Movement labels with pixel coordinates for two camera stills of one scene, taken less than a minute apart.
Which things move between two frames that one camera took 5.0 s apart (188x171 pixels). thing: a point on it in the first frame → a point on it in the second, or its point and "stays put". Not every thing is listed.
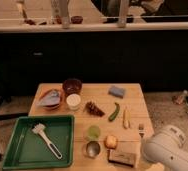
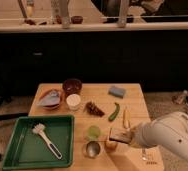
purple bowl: x=72 y=86 stays put
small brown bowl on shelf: x=76 y=19 stays put
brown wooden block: x=124 y=158 → x=122 y=135
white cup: x=73 y=101 stays put
